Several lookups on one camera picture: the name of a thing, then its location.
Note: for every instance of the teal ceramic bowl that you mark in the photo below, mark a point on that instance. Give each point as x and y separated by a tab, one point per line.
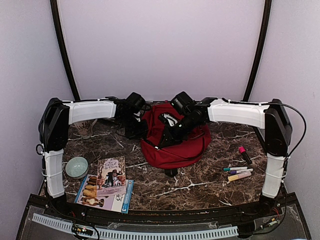
77	167

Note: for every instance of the purple cap marker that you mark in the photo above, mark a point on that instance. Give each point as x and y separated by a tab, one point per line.
235	172

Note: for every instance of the pink black highlighter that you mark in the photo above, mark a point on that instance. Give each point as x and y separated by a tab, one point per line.
245	155

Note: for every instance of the left black frame post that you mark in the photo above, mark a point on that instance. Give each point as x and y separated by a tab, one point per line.
63	49

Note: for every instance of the right black frame post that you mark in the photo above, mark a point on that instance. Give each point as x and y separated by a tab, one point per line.
259	49

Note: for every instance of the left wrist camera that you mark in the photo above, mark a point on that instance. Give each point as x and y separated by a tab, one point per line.
138	116

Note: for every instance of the blue dog picture book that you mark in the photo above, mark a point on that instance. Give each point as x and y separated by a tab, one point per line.
116	203

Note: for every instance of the Taming of the Shrew book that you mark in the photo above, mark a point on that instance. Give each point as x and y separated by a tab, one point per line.
111	177

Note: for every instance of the black frame post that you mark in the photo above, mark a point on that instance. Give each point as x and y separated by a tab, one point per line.
259	49
63	49

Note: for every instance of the yellow pink pastel highlighter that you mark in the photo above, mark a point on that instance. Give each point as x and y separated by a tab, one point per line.
239	176

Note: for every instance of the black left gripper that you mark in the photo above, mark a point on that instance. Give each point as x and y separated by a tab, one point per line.
140	134

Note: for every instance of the white slotted cable duct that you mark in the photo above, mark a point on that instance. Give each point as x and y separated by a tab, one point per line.
134	232

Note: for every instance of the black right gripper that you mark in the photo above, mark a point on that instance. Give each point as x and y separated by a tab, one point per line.
171	138

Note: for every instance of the red student backpack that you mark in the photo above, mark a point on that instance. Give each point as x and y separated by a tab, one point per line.
169	158

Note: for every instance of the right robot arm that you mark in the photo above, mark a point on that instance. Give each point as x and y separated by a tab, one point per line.
268	116

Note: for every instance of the teal cap marker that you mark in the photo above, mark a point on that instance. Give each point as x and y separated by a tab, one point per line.
228	169

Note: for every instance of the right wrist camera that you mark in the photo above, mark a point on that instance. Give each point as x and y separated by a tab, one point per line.
168	119

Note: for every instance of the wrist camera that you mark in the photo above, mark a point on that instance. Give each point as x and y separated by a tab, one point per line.
138	116
168	119

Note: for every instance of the black front rail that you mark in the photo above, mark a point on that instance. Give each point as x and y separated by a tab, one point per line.
243	214

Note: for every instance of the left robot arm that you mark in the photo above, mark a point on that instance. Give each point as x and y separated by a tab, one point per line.
59	115

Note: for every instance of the white floral ceramic mug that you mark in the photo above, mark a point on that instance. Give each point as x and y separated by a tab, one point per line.
85	128

